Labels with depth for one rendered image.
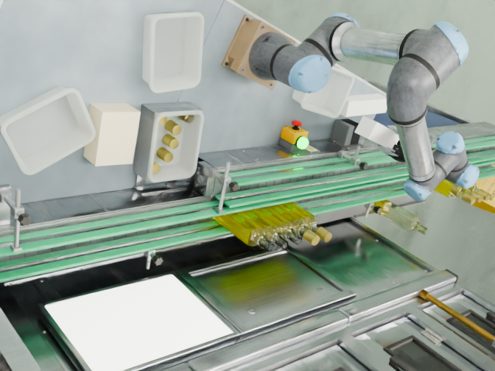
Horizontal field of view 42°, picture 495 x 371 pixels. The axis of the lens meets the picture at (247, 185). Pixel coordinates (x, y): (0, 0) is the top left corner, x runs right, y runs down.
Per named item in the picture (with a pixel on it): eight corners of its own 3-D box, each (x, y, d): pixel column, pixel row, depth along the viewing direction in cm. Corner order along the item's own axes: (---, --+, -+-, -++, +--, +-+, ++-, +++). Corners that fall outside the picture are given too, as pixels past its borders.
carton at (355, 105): (337, 96, 244) (349, 101, 240) (378, 93, 259) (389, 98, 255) (334, 111, 246) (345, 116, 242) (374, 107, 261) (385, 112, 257)
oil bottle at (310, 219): (265, 208, 225) (306, 237, 210) (268, 194, 222) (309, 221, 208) (277, 206, 228) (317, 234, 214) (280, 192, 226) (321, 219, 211)
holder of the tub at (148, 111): (131, 187, 200) (144, 197, 195) (141, 104, 189) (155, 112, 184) (177, 180, 211) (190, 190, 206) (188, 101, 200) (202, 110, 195)
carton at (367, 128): (362, 115, 209) (376, 121, 205) (398, 134, 227) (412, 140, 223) (354, 132, 210) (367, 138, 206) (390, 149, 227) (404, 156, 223)
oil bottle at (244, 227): (212, 218, 210) (252, 249, 196) (214, 203, 208) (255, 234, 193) (225, 216, 213) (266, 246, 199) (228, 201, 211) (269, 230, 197)
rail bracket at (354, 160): (334, 157, 238) (361, 171, 229) (339, 138, 235) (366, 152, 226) (342, 155, 240) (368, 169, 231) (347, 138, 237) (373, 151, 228)
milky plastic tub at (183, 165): (133, 172, 198) (147, 184, 192) (141, 103, 189) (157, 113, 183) (180, 166, 209) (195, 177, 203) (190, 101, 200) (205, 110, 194)
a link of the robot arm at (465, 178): (479, 160, 188) (482, 177, 194) (448, 146, 195) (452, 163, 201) (462, 179, 186) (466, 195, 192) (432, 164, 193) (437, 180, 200)
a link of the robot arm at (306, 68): (266, 62, 189) (296, 76, 179) (297, 33, 191) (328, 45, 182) (281, 90, 197) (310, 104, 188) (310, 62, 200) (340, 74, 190)
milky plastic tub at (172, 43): (135, 85, 187) (149, 94, 181) (135, 8, 177) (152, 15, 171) (184, 78, 197) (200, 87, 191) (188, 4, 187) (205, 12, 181)
